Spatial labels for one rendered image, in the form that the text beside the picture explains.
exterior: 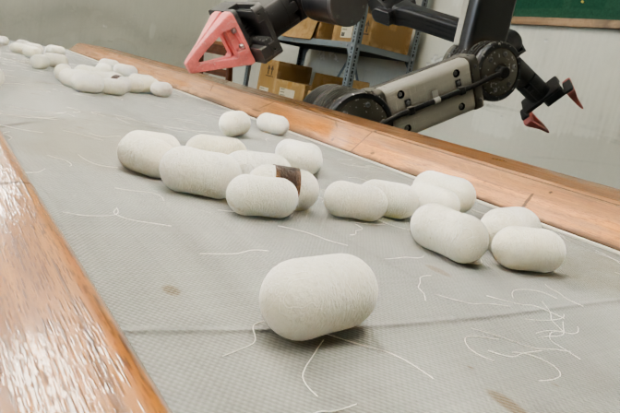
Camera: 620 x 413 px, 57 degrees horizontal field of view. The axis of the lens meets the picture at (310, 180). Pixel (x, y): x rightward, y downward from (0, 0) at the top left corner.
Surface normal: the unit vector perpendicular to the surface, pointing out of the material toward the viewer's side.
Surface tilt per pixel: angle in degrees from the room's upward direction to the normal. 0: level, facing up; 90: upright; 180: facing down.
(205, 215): 0
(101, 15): 90
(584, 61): 90
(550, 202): 45
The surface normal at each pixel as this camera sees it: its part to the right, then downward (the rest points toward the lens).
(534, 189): -0.44, -0.72
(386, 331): 0.19, -0.96
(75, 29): 0.55, 0.26
